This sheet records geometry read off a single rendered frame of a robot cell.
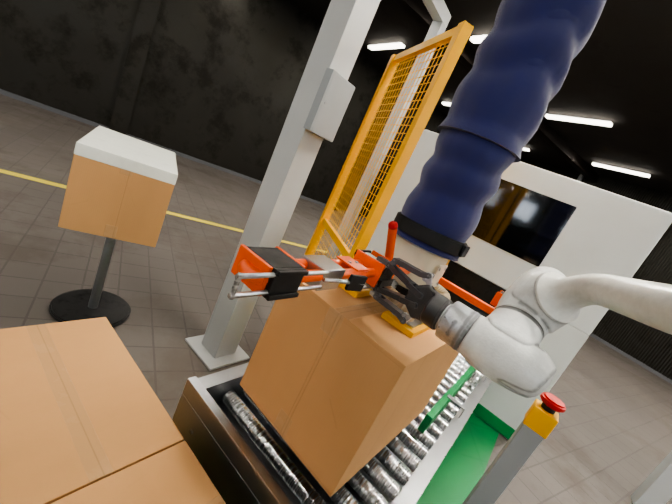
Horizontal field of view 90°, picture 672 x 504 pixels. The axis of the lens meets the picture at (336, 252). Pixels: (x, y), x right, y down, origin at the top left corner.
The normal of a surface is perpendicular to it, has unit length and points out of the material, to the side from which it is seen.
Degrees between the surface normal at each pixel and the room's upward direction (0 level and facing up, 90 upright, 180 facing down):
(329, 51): 90
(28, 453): 0
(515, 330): 38
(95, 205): 90
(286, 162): 90
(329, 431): 90
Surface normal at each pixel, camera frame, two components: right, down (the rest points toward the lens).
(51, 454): 0.40, -0.88
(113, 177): 0.41, 0.42
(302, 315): -0.58, -0.04
